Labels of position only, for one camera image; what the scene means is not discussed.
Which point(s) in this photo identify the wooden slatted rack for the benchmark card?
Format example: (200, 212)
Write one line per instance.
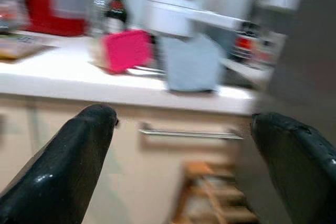
(210, 195)

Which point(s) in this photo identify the beige cabinet with drawer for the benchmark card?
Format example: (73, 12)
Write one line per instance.
(144, 176)

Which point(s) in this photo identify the red kitchen appliance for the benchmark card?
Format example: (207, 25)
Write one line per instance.
(42, 11)

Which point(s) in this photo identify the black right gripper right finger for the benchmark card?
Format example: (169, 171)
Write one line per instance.
(302, 171)

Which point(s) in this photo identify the light blue box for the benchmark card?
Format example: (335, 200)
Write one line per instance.
(189, 64)

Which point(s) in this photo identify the pink lidded food container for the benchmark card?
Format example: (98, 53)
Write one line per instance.
(126, 48)

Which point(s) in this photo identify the white kitchen appliance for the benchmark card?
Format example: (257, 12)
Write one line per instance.
(168, 11)

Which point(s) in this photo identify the silver steel fridge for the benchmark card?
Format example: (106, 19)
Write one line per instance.
(309, 51)

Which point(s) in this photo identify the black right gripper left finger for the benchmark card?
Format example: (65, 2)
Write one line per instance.
(57, 171)

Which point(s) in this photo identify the flat beige board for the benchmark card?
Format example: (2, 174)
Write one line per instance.
(21, 48)

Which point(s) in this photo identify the dark bottle red label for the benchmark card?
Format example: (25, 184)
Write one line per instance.
(115, 11)
(246, 43)

